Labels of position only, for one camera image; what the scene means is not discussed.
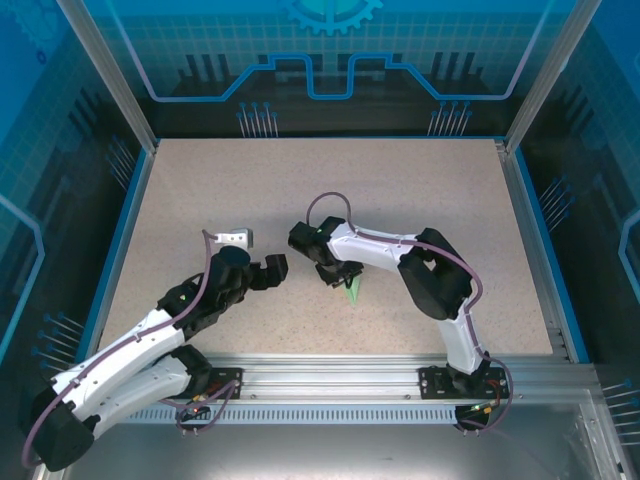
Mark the aluminium corner post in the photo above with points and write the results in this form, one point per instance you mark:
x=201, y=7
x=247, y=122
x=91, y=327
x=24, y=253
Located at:
x=114, y=75
x=545, y=75

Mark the blue table edge strip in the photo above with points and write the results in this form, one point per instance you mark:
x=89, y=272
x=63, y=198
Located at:
x=119, y=250
x=548, y=250

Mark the aluminium frame rail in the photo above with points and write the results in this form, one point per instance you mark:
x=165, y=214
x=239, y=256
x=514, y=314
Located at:
x=330, y=375

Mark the light green cloth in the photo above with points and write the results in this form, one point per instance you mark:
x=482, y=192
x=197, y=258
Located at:
x=354, y=294

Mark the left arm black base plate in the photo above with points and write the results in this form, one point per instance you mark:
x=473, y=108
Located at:
x=227, y=375

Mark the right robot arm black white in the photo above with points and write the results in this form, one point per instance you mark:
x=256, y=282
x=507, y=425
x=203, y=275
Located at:
x=435, y=280

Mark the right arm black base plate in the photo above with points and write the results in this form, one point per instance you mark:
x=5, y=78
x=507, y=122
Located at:
x=430, y=382

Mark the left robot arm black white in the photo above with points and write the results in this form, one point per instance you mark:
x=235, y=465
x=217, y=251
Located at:
x=110, y=360

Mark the blue circuit graphic side panel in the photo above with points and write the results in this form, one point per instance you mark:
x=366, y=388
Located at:
x=600, y=200
x=40, y=200

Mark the aluminium side rail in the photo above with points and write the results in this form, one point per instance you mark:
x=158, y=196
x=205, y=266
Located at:
x=513, y=175

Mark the grey metal sheet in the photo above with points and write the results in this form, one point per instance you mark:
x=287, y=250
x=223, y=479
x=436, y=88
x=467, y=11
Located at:
x=320, y=455

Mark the blue gear graphic panel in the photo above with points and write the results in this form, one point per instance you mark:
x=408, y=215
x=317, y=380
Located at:
x=320, y=50

